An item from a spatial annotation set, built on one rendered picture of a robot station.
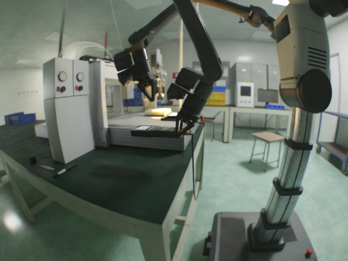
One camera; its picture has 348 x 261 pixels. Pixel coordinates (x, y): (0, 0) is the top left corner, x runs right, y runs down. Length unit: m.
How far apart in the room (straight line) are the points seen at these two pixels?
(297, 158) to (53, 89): 1.03
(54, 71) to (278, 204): 1.12
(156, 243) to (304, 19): 0.82
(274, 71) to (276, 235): 4.50
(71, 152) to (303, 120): 0.99
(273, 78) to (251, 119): 1.40
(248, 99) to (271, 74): 1.71
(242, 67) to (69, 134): 4.46
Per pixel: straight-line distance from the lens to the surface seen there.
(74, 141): 0.79
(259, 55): 5.37
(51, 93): 0.75
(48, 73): 0.78
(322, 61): 0.65
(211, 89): 0.51
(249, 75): 4.71
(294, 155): 0.68
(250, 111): 3.26
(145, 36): 0.64
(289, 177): 0.72
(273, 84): 4.90
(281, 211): 0.81
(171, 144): 0.73
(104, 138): 0.88
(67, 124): 0.76
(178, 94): 0.52
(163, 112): 1.14
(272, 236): 0.92
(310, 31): 0.64
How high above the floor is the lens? 1.02
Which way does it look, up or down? 14 degrees down
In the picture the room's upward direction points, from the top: 1 degrees counter-clockwise
